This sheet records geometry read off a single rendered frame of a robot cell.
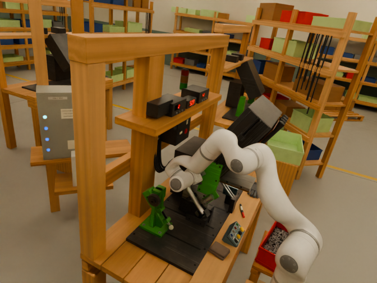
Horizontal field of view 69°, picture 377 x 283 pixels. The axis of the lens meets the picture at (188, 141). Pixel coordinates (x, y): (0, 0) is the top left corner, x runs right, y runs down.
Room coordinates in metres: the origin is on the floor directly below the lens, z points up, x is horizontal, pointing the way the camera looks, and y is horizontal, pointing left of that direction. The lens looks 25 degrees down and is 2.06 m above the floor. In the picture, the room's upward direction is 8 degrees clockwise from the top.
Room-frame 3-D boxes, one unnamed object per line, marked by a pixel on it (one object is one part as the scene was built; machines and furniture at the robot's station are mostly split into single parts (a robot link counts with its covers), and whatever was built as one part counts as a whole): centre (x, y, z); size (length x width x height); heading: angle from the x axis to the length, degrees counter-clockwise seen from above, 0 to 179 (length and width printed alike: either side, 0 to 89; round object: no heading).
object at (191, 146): (1.70, -0.06, 1.07); 0.30 x 0.18 x 0.34; 156
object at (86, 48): (1.67, 0.13, 1.89); 1.50 x 0.09 x 0.09; 156
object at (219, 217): (1.55, -0.14, 0.89); 1.10 x 0.42 x 0.02; 156
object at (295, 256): (0.79, -0.47, 1.24); 0.19 x 0.12 x 0.24; 141
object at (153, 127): (1.65, 0.09, 1.52); 0.90 x 0.25 x 0.04; 156
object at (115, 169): (1.69, 0.19, 1.23); 1.30 x 0.05 x 0.09; 156
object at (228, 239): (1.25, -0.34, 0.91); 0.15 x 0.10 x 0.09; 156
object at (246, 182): (1.58, -0.27, 1.11); 0.39 x 0.16 x 0.03; 66
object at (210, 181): (1.45, -0.17, 1.17); 0.13 x 0.12 x 0.20; 156
